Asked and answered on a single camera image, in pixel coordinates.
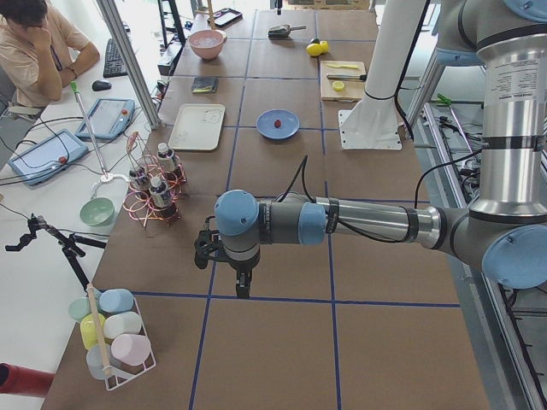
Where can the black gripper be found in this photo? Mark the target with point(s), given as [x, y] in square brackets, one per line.
[241, 268]

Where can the blue plate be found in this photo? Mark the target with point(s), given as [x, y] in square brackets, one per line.
[290, 124]

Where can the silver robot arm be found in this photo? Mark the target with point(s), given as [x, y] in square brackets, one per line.
[501, 232]

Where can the dark drink bottle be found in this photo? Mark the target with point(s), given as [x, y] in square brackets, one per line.
[168, 160]
[162, 198]
[140, 182]

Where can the white cup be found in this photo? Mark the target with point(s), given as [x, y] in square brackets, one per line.
[122, 323]

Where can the pastel pink cup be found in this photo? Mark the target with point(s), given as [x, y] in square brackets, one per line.
[131, 349]

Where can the pastel blue cup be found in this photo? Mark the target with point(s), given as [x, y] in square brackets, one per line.
[116, 301]

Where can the cream bear tray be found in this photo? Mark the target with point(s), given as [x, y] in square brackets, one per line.
[197, 127]

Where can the green bowl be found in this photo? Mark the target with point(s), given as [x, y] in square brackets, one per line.
[99, 211]

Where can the pastel yellow cup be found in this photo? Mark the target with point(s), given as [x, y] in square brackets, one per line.
[88, 332]

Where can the long grabber stick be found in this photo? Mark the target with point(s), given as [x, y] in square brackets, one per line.
[106, 176]

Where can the grey folded cloth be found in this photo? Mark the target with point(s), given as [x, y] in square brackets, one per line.
[204, 85]

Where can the white pillar with base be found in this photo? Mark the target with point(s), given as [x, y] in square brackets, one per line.
[372, 123]

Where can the blue teach pendant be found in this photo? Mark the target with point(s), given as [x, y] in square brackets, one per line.
[110, 117]
[43, 160]

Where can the wooden cutting board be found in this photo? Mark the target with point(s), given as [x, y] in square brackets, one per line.
[353, 91]

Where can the steel muddler rod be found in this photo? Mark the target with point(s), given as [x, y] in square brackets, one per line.
[347, 77]

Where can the yellow plastic knife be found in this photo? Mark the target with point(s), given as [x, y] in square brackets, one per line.
[347, 66]

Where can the pink bowl of ice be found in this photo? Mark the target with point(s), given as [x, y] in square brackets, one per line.
[207, 44]

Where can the yellow lemon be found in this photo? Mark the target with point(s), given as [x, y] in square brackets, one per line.
[314, 49]
[324, 46]

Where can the black computer mouse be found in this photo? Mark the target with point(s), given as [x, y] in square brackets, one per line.
[101, 85]

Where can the steel ice scoop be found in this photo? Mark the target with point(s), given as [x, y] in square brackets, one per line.
[283, 31]

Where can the black keyboard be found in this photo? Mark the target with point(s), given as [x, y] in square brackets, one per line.
[113, 65]

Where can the reflective glass tray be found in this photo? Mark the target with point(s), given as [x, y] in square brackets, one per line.
[226, 17]

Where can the wooden cup stand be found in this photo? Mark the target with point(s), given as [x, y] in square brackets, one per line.
[211, 15]

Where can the seated person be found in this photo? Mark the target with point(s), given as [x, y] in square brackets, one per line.
[42, 52]

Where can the copper wire bottle rack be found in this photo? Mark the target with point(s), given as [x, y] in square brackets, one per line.
[139, 209]

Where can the white wire cup rack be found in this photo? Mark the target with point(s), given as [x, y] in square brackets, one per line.
[102, 365]

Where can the aluminium frame post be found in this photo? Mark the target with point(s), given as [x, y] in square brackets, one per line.
[114, 24]

